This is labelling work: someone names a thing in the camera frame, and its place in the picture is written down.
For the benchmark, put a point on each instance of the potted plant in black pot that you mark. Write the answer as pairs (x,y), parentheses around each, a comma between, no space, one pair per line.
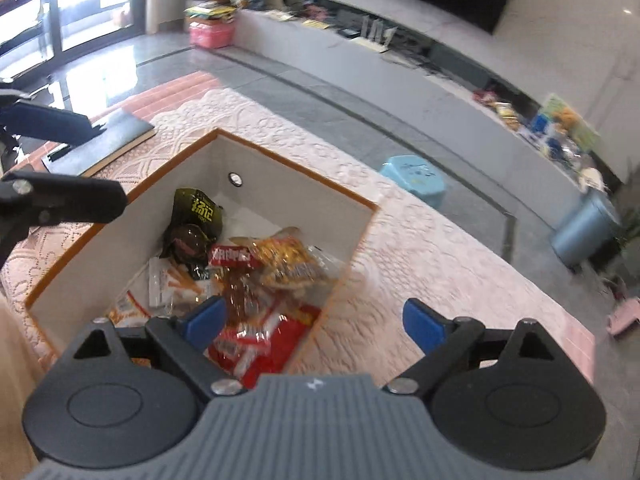
(631,233)

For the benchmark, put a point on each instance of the light blue plastic stool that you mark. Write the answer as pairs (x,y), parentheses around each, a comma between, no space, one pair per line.
(412,176)

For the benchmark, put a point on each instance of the orange-rimmed storage box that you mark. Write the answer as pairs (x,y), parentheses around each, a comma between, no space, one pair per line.
(280,195)

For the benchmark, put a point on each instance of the beige clothing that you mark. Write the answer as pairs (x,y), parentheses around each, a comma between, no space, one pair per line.
(15,385)

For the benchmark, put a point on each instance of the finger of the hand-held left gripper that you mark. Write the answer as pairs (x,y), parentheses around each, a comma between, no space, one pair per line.
(70,200)
(50,122)

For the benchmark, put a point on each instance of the yellow peanut snack packet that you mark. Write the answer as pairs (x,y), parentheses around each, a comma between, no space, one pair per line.
(290,261)

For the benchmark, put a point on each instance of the yellow-green box stack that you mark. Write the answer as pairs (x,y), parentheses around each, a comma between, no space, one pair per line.
(210,10)

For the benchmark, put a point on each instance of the white lace tablecloth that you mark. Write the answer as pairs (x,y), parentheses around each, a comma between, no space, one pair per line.
(425,260)

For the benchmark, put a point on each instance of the dark green snack packet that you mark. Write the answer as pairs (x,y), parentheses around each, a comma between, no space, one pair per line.
(197,207)

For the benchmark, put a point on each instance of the dark brown round snack packet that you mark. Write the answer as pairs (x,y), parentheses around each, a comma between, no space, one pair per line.
(187,246)

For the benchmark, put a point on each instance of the pink plastic basket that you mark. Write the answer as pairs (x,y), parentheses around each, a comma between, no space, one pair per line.
(212,35)

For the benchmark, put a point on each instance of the white and orange snack packet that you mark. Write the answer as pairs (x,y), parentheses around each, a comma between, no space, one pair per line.
(127,311)

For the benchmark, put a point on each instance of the clear red-label snack packet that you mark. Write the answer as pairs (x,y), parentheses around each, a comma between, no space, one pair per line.
(230,256)

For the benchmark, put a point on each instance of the long grey TV ledge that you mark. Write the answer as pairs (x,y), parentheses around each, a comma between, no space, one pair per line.
(400,90)

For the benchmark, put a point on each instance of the red and white snack packet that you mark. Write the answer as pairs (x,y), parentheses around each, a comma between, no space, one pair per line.
(270,346)

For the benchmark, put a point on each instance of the white router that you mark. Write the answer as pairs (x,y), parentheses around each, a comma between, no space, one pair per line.
(374,27)

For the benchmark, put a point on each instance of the black notebook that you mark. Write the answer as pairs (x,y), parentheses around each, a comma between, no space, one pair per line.
(110,138)

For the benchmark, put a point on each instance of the glass balcony door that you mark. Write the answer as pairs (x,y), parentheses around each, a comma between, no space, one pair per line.
(55,10)

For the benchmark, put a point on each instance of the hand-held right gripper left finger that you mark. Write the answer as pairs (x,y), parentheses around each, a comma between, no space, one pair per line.
(207,317)

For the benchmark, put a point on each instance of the pile of colourful packets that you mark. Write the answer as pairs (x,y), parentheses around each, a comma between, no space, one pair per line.
(552,127)

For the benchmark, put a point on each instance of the blue-grey metal trash bin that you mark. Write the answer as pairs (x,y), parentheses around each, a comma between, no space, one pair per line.
(582,232)

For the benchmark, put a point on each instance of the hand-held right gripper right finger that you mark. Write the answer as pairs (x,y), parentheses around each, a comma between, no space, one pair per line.
(422,323)

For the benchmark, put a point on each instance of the white spicy strip snack packet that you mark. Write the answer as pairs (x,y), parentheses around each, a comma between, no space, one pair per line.
(167,281)

